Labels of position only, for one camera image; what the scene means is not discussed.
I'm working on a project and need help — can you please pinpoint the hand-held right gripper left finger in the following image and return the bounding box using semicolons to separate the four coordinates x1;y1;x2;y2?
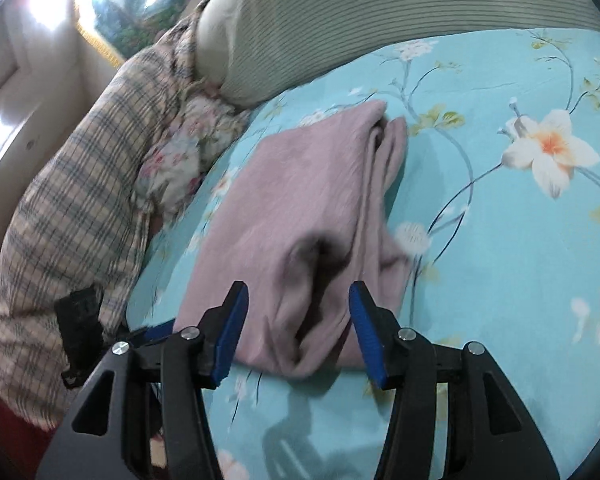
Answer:
35;281;250;480

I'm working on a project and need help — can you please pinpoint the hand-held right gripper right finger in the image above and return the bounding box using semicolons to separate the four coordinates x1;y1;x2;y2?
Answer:
349;281;561;480

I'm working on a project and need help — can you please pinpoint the red rug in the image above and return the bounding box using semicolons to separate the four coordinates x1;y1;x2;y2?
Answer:
0;390;56;480

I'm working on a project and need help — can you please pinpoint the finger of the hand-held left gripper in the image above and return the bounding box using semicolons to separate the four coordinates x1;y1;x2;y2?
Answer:
129;318;177;349

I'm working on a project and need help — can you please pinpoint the blue floral bedsheet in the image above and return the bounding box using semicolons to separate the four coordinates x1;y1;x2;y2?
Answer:
125;27;600;480

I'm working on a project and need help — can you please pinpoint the green striped pillow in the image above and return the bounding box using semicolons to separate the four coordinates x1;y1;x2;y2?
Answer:
195;0;600;108

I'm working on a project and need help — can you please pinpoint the floral ruffled cloth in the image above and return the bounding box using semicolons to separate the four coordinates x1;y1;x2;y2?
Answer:
132;95;251;216

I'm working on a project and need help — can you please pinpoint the beige upholstered headboard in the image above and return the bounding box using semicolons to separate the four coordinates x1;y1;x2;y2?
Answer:
0;0;131;311

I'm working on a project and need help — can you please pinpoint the framed landscape painting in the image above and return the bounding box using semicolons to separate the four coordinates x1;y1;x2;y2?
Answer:
75;0;221;68

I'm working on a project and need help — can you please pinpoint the pink knit shirt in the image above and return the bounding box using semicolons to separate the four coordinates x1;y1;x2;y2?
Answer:
172;100;416;378

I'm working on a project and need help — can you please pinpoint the plaid quilt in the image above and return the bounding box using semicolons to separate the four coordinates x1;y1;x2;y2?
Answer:
0;10;206;431

